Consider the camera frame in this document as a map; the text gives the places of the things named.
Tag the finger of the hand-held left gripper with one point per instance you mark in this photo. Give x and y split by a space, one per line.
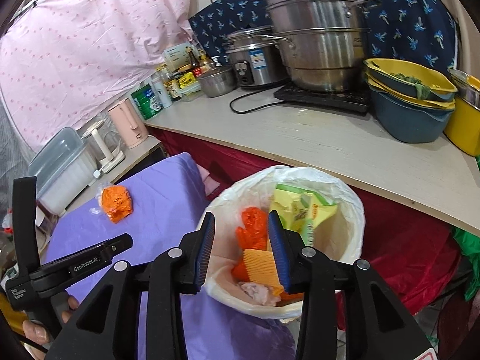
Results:
116 246

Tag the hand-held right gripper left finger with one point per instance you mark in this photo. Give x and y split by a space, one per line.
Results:
205 255

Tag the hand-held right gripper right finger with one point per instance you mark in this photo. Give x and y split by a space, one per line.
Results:
279 255

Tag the orange ribbed cloth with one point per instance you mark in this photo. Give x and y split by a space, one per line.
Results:
258 266

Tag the red-orange plastic bag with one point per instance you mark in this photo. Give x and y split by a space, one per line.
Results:
253 228

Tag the orange plastic wrapper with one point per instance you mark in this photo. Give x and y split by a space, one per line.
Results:
240 270

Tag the orange textured bag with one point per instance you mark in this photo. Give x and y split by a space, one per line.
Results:
116 204

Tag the pink floral paper cup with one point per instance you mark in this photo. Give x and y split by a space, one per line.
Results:
258 292

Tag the yellow-green snack bag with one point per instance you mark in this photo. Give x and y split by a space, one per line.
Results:
300 206

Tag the white lined trash bin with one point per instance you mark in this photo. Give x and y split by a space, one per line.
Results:
348 225

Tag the person's left hand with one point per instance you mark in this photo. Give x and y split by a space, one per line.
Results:
35 332

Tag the purple table cloth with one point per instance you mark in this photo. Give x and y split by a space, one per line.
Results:
157 202

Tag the light pink cloth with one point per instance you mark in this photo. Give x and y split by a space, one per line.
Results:
210 183

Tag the plastic storage box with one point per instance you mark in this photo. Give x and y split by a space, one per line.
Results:
63 180

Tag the wooden side table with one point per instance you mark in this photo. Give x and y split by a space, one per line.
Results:
146 150

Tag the glass kettle white base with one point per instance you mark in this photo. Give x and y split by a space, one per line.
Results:
101 146

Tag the pink electric kettle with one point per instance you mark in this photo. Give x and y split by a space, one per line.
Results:
127 123

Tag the grey mesh cloth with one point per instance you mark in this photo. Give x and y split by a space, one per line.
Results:
11 157

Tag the red cloth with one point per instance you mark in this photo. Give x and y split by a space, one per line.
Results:
405 240

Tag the green tin can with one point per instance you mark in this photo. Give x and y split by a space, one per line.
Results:
146 101

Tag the white bottle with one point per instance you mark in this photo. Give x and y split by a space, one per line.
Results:
163 93

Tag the black induction cooktop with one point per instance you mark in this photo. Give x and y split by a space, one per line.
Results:
322 99

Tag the clear food container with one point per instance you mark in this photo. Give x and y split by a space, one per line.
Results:
191 93

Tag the labelled sauce bottle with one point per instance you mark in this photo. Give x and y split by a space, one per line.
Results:
173 90

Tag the small steel pot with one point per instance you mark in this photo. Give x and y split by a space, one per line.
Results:
217 82

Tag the yellow packet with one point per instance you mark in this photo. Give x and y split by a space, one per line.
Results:
186 79

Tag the blue plastic basin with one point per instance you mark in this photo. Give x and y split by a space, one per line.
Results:
405 123

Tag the amber bottle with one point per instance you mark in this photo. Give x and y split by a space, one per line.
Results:
204 64

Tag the green plastic bag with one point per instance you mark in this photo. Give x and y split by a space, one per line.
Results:
470 262

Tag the dark sauce bottle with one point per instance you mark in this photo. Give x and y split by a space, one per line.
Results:
193 60

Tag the steel rice cooker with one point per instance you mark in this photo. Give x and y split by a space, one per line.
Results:
255 60

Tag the pale carton box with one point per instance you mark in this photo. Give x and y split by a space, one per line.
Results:
176 56

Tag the yellow-rimmed basin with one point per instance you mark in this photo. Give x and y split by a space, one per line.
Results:
412 102
375 68

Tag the pink dotted cloth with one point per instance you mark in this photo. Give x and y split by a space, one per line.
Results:
93 45

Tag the large steel steamer pot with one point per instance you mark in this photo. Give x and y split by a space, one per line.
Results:
318 52

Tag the green leafy vegetable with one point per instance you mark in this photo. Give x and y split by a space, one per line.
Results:
422 90

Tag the yellow pot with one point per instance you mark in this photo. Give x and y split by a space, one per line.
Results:
463 127

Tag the steel bowl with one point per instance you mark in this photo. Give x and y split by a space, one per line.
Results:
468 90

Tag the navy printed cloth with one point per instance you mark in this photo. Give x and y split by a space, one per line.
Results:
405 18

